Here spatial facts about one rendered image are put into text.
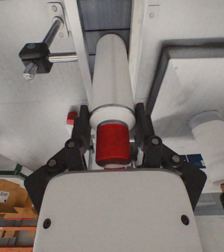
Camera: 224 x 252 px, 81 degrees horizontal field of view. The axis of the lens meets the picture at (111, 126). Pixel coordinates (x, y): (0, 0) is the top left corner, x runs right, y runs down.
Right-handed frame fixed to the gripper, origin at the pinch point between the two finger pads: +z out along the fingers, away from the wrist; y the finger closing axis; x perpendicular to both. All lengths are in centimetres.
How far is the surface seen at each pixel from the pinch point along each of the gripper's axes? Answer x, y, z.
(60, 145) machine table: -47, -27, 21
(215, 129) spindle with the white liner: -18.2, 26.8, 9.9
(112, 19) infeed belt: 4.3, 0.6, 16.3
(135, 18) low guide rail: 5.4, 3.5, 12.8
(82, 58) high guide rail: 3.0, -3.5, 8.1
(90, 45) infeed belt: 0.7, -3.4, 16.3
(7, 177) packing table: -132, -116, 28
